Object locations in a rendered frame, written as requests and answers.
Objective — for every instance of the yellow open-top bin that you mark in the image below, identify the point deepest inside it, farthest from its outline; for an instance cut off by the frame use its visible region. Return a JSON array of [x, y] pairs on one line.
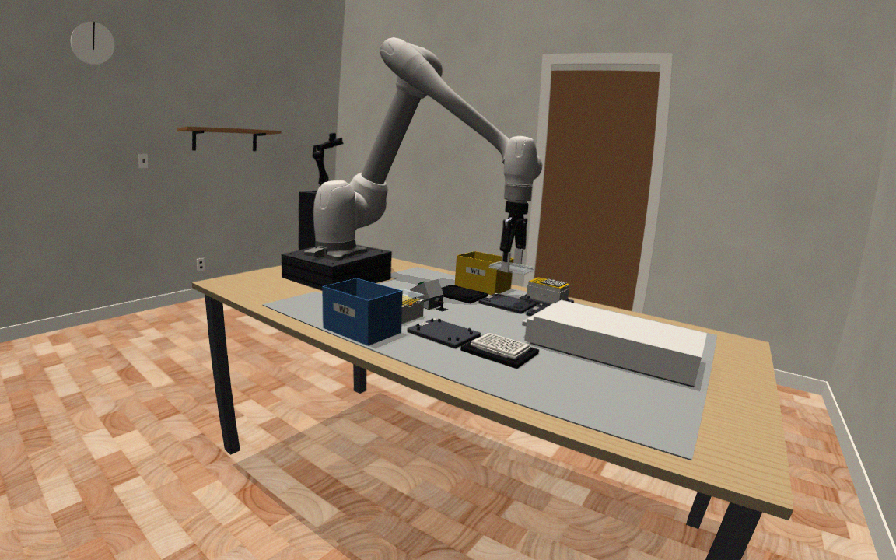
[[472, 272]]

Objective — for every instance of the blue open-top bin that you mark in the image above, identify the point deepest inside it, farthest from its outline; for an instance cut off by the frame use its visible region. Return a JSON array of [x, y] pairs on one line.
[[363, 311]]

